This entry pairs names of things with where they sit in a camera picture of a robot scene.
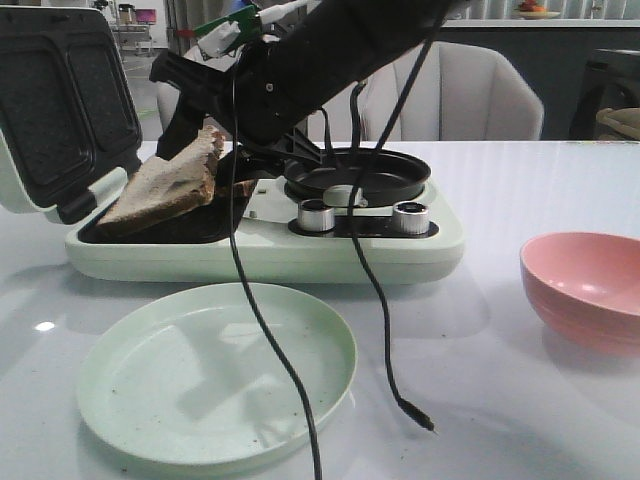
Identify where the fruit plate on counter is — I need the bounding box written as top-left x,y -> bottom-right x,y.
514,1 -> 561,20

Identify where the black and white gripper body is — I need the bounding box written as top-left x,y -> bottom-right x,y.
148,34 -> 326,166

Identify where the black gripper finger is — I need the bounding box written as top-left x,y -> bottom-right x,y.
156,97 -> 206,160

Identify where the black hanging cable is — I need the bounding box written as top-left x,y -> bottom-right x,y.
347,9 -> 437,435
230,44 -> 324,480

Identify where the silver control knob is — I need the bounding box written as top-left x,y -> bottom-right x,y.
391,201 -> 430,235
297,198 -> 335,233

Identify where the light green plate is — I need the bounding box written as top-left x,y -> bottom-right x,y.
76,283 -> 357,474

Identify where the beige cushion at right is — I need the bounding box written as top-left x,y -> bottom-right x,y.
596,107 -> 639,140

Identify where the grey counter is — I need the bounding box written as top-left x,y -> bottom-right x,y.
438,20 -> 639,140

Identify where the pink bowl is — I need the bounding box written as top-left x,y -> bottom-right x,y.
520,232 -> 639,358

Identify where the green breakfast maker lid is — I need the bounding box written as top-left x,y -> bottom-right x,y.
1,6 -> 142,224

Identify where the black round frying pan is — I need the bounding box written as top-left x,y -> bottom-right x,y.
284,147 -> 431,208

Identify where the right silver control knob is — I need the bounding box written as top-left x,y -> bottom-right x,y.
391,201 -> 430,235

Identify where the green breakfast maker base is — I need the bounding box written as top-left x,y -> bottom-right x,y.
65,178 -> 464,284

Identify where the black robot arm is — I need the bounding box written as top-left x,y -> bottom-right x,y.
150,0 -> 467,160

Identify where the bread slice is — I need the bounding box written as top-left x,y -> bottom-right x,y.
97,125 -> 225,236
214,180 -> 257,199

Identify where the left grey upholstered chair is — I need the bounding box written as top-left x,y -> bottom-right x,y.
156,44 -> 201,131

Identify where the left silver control knob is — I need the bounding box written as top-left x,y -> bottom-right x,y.
297,198 -> 335,233

